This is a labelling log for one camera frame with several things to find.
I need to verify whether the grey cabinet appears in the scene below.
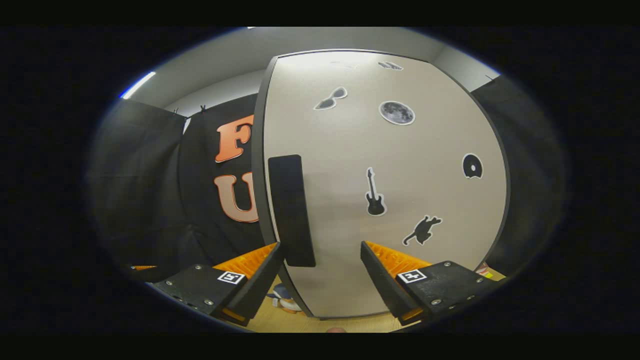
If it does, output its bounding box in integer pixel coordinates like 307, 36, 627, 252
251, 48, 511, 321

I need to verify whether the black backdrop cloth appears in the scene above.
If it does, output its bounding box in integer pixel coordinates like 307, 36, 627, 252
90, 75, 566, 283

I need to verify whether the black door handle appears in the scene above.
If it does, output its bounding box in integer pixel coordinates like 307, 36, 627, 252
268, 154, 317, 268

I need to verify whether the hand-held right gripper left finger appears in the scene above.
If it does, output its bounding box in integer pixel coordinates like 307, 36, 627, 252
150, 242, 286, 327

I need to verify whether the long ceiling light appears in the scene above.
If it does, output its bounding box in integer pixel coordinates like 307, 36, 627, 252
120, 71, 157, 100

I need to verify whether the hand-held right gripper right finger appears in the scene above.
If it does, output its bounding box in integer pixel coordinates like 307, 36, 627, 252
360, 240, 512, 326

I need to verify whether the penguin plush toy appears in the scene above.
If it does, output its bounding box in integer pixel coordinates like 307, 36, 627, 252
266, 283, 303, 314

